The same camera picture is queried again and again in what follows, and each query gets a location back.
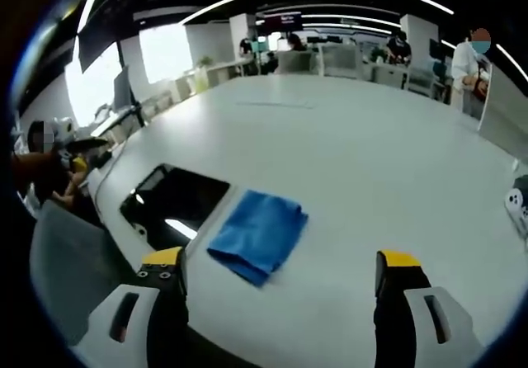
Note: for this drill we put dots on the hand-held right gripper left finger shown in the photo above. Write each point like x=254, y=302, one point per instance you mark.
x=136, y=310

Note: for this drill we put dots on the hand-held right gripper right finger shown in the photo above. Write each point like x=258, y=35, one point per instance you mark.
x=412, y=314

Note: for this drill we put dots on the black glossy panel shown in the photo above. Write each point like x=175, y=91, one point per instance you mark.
x=181, y=199

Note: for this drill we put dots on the blue cleaning cloth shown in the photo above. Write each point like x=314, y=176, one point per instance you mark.
x=257, y=234

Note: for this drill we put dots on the white device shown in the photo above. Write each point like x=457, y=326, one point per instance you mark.
x=517, y=207

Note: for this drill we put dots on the black computer monitor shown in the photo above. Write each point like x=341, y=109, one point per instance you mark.
x=122, y=89

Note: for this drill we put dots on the grey partition panel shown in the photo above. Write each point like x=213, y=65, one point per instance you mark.
x=507, y=112

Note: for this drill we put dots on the green potted plant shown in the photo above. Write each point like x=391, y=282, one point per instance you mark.
x=205, y=62

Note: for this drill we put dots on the black hanging screen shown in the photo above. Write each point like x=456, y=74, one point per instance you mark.
x=105, y=21

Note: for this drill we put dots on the dark hanging sign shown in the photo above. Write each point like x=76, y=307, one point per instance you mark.
x=284, y=21

